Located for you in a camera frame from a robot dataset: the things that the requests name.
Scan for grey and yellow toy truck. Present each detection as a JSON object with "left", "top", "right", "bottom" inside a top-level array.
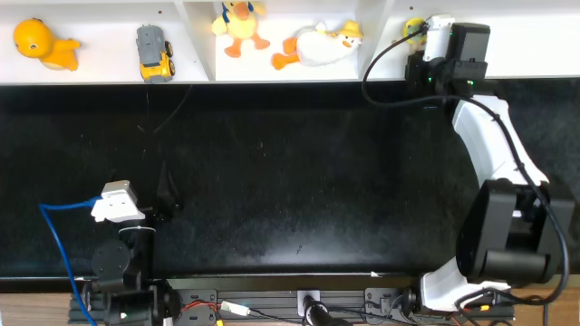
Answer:
[{"left": 135, "top": 24, "right": 178, "bottom": 84}]

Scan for mounting rail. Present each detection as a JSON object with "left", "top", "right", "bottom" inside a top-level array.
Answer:
[{"left": 67, "top": 276, "right": 550, "bottom": 326}]

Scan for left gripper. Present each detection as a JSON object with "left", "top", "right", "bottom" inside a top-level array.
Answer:
[{"left": 108, "top": 158, "right": 183, "bottom": 224}]

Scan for yellow rubber duck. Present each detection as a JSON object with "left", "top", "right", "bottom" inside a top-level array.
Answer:
[{"left": 13, "top": 17, "right": 82, "bottom": 72}]

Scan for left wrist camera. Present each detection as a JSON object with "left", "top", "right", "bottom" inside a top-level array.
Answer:
[{"left": 90, "top": 179, "right": 147, "bottom": 224}]

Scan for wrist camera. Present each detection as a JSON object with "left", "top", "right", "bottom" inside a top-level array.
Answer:
[
  {"left": 90, "top": 179, "right": 147, "bottom": 224},
  {"left": 422, "top": 14, "right": 456, "bottom": 62}
]

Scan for white plush duck, yellow hat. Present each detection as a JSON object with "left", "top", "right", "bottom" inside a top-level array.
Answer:
[{"left": 271, "top": 19, "right": 364, "bottom": 72}]

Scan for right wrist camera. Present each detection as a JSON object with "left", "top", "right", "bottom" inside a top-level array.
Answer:
[{"left": 422, "top": 14, "right": 456, "bottom": 62}]

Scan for yellow rattle drum toy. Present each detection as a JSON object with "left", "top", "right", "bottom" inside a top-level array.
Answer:
[{"left": 402, "top": 17, "right": 430, "bottom": 47}]

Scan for white shelf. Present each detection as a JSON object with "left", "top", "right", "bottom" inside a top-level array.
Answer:
[{"left": 0, "top": 0, "right": 580, "bottom": 86}]

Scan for black cable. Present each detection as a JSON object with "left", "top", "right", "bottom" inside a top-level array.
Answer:
[{"left": 361, "top": 24, "right": 571, "bottom": 326}]

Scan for blue cable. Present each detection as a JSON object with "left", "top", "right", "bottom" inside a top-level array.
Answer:
[{"left": 38, "top": 196, "right": 104, "bottom": 326}]

